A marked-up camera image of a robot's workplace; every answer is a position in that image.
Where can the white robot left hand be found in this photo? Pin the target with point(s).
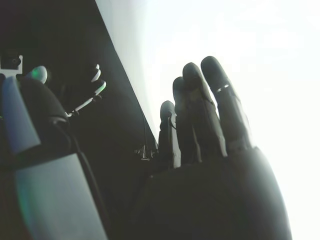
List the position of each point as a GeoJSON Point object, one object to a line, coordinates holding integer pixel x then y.
{"type": "Point", "coordinates": [205, 200]}

